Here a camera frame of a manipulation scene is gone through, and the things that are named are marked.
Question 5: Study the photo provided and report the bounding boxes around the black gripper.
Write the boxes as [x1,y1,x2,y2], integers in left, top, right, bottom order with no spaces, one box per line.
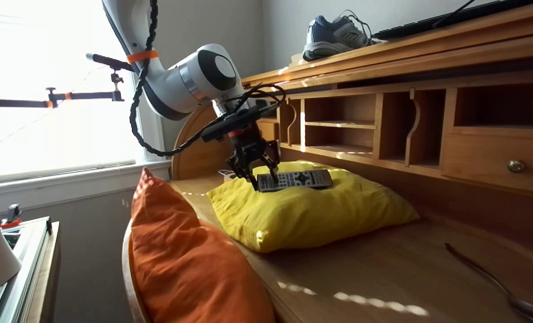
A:
[226,122,282,187]

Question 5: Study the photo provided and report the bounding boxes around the black remote control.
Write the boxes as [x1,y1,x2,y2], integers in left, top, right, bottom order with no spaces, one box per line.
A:
[253,169,336,194]

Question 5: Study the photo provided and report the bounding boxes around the yellow pillow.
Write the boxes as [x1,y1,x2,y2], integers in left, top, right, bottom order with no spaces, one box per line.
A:
[209,160,422,257]

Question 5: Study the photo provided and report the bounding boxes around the orange pillow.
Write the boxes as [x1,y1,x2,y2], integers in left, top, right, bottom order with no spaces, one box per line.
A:
[128,167,280,323]

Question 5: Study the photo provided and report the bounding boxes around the blue sneaker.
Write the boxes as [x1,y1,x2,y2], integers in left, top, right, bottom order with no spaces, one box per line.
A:
[302,9,375,63]

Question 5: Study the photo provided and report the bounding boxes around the bright window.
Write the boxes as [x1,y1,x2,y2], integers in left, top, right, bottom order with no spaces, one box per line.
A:
[0,0,173,189]

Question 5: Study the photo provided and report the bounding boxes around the wooden drawer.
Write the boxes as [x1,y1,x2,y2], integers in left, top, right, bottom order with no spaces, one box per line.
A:
[442,126,533,198]

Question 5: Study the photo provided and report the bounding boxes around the black keyboard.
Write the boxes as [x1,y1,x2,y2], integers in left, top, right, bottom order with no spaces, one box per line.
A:
[372,0,533,43]

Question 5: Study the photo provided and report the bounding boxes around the wooden roll-top desk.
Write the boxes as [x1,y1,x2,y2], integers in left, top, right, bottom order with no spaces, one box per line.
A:
[121,0,533,323]

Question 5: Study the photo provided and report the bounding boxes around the white framed side table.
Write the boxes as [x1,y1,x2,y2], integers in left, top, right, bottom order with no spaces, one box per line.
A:
[0,215,63,323]

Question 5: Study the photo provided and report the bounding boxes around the round metal drawer knob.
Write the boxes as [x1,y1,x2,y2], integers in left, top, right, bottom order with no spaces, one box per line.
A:
[506,158,528,176]

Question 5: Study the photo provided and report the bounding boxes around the orange cable strap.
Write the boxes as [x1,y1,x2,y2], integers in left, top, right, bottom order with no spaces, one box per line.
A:
[126,49,162,67]

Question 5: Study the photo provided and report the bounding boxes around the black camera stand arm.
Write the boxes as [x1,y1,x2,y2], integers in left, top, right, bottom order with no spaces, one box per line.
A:
[0,52,144,111]

